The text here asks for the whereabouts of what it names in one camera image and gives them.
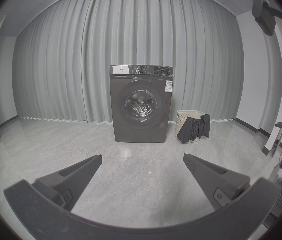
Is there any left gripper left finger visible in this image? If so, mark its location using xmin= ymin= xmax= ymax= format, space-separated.
xmin=32 ymin=154 xmax=103 ymax=213

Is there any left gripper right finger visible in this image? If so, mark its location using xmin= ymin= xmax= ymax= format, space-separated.
xmin=183 ymin=153 xmax=251 ymax=211

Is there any heap of dark clothes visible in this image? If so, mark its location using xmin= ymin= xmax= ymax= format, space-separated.
xmin=177 ymin=114 xmax=211 ymax=143

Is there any cream laundry basket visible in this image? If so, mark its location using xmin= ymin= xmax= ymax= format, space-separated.
xmin=175 ymin=110 xmax=206 ymax=145

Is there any grey washing machine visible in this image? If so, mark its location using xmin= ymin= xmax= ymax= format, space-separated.
xmin=109 ymin=64 xmax=174 ymax=143

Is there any white curtain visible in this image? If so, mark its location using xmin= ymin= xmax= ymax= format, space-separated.
xmin=260 ymin=26 xmax=282 ymax=157
xmin=11 ymin=0 xmax=244 ymax=124

